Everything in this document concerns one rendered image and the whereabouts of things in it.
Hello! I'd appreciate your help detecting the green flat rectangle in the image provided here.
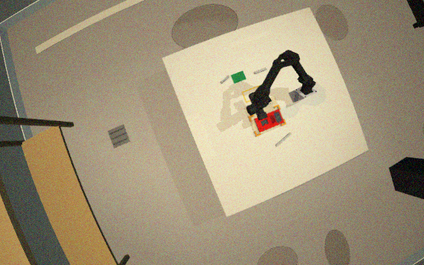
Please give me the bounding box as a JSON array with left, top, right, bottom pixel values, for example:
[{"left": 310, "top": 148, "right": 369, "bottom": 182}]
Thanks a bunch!
[{"left": 230, "top": 70, "right": 246, "bottom": 83}]

